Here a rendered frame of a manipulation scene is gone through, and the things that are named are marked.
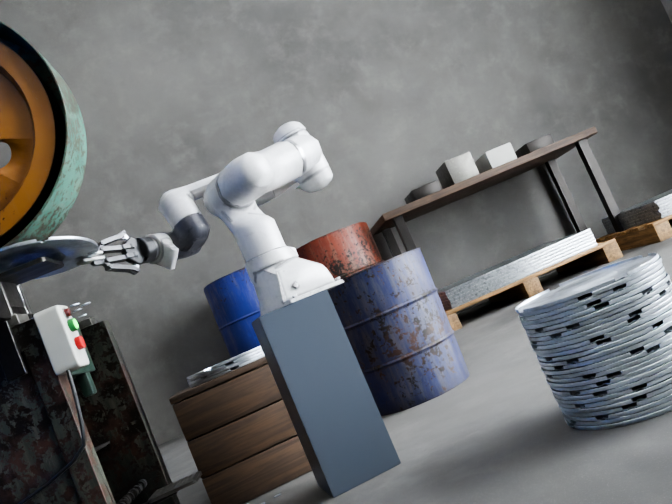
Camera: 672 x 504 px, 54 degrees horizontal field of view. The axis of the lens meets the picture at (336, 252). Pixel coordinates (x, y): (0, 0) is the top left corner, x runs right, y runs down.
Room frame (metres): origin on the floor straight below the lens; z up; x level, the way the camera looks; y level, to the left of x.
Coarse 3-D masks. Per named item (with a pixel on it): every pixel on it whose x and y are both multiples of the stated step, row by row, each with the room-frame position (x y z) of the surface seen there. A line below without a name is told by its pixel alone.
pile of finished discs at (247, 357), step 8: (248, 352) 1.94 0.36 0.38; (256, 352) 1.96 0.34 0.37; (232, 360) 1.92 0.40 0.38; (240, 360) 1.93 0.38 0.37; (248, 360) 2.04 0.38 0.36; (208, 368) 2.16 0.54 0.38; (216, 368) 1.92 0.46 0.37; (224, 368) 1.92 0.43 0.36; (232, 368) 2.00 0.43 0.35; (192, 376) 1.96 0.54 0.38; (200, 376) 1.94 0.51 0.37; (208, 376) 1.93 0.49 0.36; (216, 376) 1.92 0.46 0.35; (192, 384) 1.98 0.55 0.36
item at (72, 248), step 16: (32, 240) 1.45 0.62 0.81; (48, 240) 1.47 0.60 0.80; (64, 240) 1.50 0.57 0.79; (80, 240) 1.54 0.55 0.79; (0, 256) 1.47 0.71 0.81; (16, 256) 1.50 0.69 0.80; (32, 256) 1.55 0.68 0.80; (48, 256) 1.59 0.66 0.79; (64, 256) 1.61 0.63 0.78; (80, 256) 1.65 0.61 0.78; (0, 272) 1.57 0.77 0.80
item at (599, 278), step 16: (640, 256) 1.36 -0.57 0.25; (656, 256) 1.24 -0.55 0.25; (592, 272) 1.45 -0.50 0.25; (608, 272) 1.30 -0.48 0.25; (624, 272) 1.25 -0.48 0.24; (560, 288) 1.44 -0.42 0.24; (576, 288) 1.28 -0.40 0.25; (592, 288) 1.19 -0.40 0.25; (528, 304) 1.39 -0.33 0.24; (544, 304) 1.24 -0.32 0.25
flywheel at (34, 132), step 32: (0, 64) 1.90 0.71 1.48; (0, 96) 1.93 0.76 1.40; (32, 96) 1.91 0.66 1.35; (0, 128) 1.93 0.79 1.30; (32, 128) 1.94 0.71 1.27; (64, 128) 2.00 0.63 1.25; (32, 160) 1.90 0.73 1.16; (0, 192) 1.92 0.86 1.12; (32, 192) 1.90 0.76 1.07; (0, 224) 1.88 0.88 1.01
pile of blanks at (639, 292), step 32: (608, 288) 1.18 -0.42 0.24; (640, 288) 1.19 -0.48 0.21; (544, 320) 1.25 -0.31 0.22; (576, 320) 1.20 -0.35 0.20; (608, 320) 1.19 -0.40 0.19; (640, 320) 1.18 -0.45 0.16; (544, 352) 1.28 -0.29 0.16; (576, 352) 1.26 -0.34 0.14; (608, 352) 1.19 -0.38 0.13; (640, 352) 1.21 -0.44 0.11; (576, 384) 1.24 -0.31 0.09; (608, 384) 1.23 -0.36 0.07; (640, 384) 1.19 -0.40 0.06; (576, 416) 1.28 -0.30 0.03; (608, 416) 1.22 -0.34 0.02; (640, 416) 1.21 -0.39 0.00
